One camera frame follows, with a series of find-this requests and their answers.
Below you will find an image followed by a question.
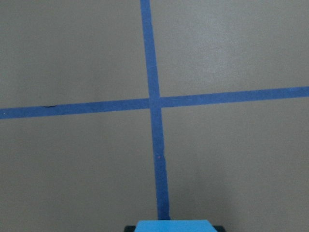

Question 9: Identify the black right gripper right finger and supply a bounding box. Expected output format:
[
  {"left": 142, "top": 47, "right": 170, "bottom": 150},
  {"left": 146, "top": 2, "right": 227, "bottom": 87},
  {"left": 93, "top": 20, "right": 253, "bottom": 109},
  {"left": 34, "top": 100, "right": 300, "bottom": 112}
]
[{"left": 213, "top": 225, "right": 225, "bottom": 232}]

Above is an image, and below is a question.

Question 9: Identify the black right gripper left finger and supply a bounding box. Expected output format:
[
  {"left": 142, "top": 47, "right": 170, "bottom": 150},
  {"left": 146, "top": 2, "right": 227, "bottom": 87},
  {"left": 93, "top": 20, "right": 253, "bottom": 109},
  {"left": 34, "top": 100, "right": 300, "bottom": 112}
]
[{"left": 124, "top": 225, "right": 136, "bottom": 232}]

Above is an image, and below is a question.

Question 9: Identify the blue foam block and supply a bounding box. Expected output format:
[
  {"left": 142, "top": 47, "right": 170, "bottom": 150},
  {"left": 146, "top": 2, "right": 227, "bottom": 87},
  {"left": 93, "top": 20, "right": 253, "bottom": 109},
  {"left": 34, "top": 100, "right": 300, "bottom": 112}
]
[{"left": 134, "top": 220, "right": 217, "bottom": 232}]

